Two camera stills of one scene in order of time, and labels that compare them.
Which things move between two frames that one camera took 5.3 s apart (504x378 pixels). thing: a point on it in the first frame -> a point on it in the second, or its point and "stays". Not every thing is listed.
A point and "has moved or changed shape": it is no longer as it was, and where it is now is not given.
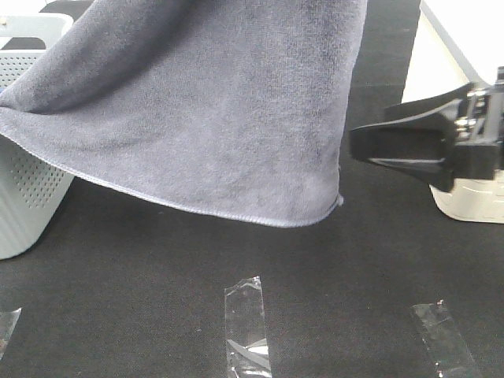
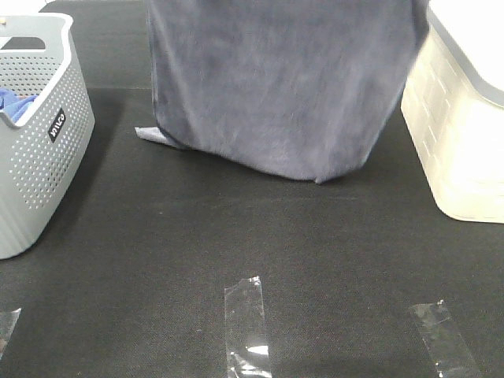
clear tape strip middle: (246, 346) stays
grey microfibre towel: (235, 107) has moved or changed shape
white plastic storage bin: (459, 43) stays
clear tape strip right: (452, 357) stays
